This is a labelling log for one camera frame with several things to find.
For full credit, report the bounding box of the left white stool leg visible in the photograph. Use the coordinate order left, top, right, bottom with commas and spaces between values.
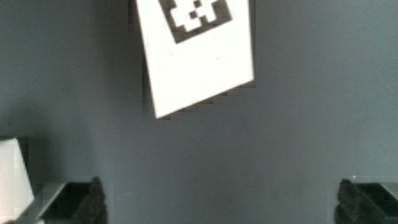
137, 0, 254, 118

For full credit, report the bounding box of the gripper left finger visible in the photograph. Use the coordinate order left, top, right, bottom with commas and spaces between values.
14, 177, 108, 224

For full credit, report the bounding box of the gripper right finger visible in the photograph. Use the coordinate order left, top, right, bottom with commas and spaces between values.
334, 179, 398, 224

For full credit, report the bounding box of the white left fence block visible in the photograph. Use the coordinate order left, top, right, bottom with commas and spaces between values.
0, 139, 34, 224

